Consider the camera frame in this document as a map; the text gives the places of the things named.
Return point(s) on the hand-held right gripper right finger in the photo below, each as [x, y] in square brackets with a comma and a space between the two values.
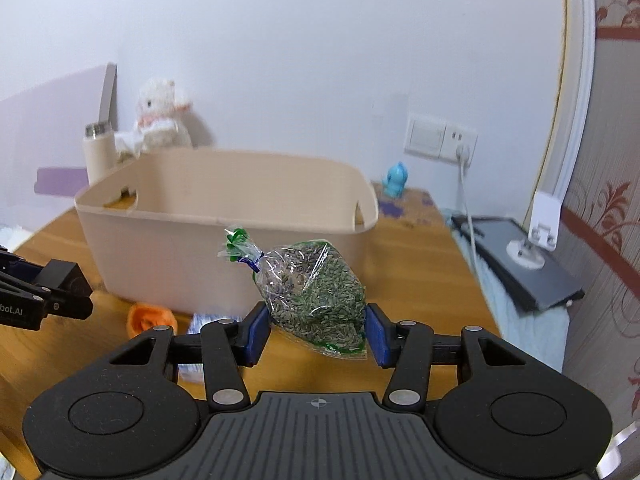
[378, 335]

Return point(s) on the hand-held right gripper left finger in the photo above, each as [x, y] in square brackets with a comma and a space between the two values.
[257, 332]

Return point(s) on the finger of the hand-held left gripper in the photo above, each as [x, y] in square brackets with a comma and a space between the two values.
[65, 290]

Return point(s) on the clear bag of green seeds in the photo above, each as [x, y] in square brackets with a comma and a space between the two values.
[320, 295]

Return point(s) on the beige plastic storage basket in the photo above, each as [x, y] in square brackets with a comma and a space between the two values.
[175, 250]

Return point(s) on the orange plastic toy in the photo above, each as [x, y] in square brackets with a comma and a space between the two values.
[150, 320]

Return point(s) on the beige thermos bottle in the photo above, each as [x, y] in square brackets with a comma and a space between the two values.
[100, 155]

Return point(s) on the small blue toy figure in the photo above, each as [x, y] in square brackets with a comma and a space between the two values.
[396, 180]

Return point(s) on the grey laptop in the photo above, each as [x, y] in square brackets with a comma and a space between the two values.
[547, 287]

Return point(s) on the purple headboard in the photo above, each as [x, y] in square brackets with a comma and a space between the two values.
[50, 110]

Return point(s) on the white plush toy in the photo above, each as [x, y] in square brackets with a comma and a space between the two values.
[160, 110]

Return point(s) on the white folding lamp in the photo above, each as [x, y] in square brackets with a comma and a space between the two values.
[550, 210]

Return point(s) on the white wall switch socket panel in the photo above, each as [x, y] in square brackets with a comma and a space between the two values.
[425, 135]

